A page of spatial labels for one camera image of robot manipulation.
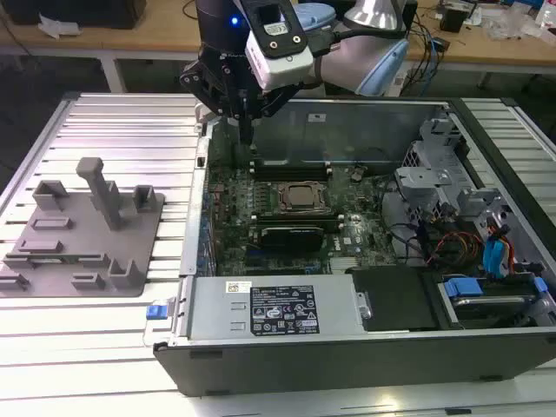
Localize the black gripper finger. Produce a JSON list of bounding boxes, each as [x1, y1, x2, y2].
[[179, 61, 247, 144], [246, 82, 301, 145]]

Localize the black RAM slot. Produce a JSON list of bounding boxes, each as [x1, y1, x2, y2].
[[250, 169, 332, 176], [250, 173, 332, 182], [250, 159, 331, 168], [251, 210, 344, 217], [250, 164, 331, 172], [251, 214, 344, 220]]

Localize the wooden desk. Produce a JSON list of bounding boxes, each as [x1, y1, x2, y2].
[[0, 0, 556, 95]]

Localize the metal CPU socket cover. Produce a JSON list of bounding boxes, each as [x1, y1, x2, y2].
[[275, 180, 331, 214]]

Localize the silver CPU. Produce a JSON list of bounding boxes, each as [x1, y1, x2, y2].
[[286, 185, 314, 206]]

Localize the wide black case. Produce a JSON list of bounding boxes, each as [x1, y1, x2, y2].
[[7, 0, 148, 30]]

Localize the black graphics card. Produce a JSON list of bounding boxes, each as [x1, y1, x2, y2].
[[258, 223, 326, 254]]

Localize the crumpled white paper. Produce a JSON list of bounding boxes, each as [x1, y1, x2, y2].
[[37, 11, 83, 41]]

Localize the green motherboard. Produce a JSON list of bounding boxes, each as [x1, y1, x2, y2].
[[203, 164, 400, 277]]

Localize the tall black box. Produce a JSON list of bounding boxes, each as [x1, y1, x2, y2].
[[398, 0, 419, 40]]

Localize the grey metal drive cage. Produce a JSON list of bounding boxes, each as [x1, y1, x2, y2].
[[394, 116, 516, 244]]

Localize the grey parts rack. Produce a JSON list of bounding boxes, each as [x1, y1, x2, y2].
[[0, 156, 169, 299]]

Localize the silver chipset heatsink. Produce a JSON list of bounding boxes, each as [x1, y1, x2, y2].
[[330, 255, 362, 274]]

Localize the small black box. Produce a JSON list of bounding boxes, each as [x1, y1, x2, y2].
[[439, 4, 475, 32]]

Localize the grey power supply unit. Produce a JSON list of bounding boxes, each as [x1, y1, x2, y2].
[[186, 275, 370, 342]]

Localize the black plastic air shroud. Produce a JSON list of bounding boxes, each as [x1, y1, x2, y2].
[[345, 264, 440, 334]]

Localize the clear plastic bags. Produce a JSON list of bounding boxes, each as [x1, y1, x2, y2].
[[484, 8, 538, 43]]

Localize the hard disk in blue carrier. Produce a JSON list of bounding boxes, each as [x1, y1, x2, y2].
[[437, 275, 549, 332]]

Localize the black open PC case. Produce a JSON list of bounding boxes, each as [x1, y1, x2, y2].
[[142, 93, 556, 399]]

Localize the pink white package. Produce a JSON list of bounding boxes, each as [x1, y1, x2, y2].
[[534, 0, 556, 38]]

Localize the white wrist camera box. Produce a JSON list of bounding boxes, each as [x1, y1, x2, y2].
[[244, 0, 314, 92]]

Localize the black camera cable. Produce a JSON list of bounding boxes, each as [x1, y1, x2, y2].
[[310, 26, 407, 57]]

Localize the red yellow power wires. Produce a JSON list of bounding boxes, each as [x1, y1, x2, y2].
[[423, 229, 484, 267]]

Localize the blue flat data wire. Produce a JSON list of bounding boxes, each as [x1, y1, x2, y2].
[[485, 237, 515, 281]]

